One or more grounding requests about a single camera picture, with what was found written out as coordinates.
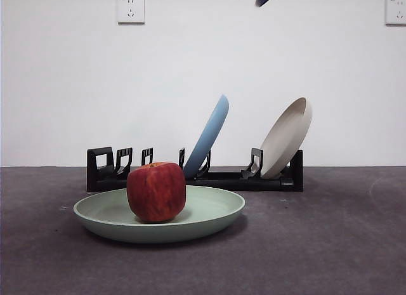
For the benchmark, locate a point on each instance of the blue plate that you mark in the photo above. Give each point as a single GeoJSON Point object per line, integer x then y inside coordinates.
{"type": "Point", "coordinates": [209, 133]}

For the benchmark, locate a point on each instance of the green plate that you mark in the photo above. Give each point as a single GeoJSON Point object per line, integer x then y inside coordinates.
{"type": "Point", "coordinates": [209, 212]}

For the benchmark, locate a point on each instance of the red apple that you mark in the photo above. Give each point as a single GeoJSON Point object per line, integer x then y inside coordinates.
{"type": "Point", "coordinates": [155, 193]}

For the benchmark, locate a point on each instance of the beige plate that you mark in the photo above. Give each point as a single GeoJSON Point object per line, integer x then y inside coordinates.
{"type": "Point", "coordinates": [285, 139]}

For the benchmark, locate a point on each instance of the black plate rack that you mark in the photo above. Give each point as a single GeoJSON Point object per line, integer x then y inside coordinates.
{"type": "Point", "coordinates": [95, 180]}

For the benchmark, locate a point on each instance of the white wall socket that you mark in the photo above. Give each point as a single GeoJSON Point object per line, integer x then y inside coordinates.
{"type": "Point", "coordinates": [396, 11]}
{"type": "Point", "coordinates": [131, 9]}

